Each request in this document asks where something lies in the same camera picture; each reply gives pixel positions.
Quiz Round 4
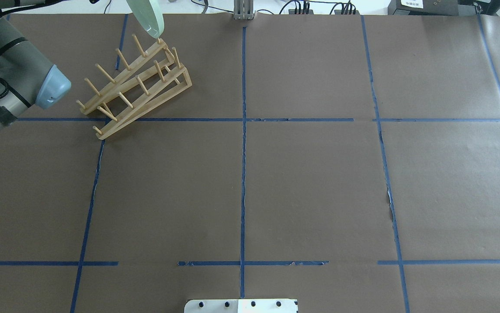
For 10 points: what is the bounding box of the mint green plate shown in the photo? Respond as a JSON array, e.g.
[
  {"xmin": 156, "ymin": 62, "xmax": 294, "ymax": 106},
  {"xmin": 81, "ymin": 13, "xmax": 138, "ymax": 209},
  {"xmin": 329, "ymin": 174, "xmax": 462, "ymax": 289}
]
[{"xmin": 126, "ymin": 0, "xmax": 165, "ymax": 39}]

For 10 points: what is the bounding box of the black box with label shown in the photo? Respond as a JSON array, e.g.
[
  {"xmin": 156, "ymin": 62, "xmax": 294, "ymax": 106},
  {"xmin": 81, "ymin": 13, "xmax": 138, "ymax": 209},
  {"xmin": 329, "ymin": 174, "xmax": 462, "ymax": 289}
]
[{"xmin": 387, "ymin": 0, "xmax": 459, "ymax": 16}]

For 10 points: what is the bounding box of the brown paper table cover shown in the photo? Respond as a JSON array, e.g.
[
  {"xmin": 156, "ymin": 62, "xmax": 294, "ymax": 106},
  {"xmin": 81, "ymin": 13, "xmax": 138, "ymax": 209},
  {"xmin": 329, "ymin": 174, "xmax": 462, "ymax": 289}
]
[{"xmin": 0, "ymin": 13, "xmax": 500, "ymax": 313}]

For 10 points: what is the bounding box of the wooden dish rack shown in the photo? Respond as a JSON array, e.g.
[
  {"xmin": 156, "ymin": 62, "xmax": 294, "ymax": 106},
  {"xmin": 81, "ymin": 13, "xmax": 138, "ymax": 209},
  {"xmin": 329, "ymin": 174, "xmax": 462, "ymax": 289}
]
[{"xmin": 76, "ymin": 34, "xmax": 192, "ymax": 140}]

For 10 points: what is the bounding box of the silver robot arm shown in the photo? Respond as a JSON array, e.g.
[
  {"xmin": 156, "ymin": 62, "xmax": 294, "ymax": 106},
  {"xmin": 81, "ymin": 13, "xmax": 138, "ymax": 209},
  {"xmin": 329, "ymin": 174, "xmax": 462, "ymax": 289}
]
[{"xmin": 0, "ymin": 0, "xmax": 71, "ymax": 131}]

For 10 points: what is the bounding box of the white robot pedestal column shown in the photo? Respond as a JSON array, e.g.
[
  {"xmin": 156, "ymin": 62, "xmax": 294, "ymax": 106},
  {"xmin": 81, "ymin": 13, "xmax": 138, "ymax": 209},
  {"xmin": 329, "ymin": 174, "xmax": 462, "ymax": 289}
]
[{"xmin": 184, "ymin": 298, "xmax": 299, "ymax": 313}]

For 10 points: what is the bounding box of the aluminium frame post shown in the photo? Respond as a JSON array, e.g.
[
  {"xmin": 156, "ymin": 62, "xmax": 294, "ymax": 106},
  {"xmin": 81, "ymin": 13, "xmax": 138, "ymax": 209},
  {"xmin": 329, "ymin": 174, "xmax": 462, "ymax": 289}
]
[{"xmin": 233, "ymin": 0, "xmax": 255, "ymax": 20}]

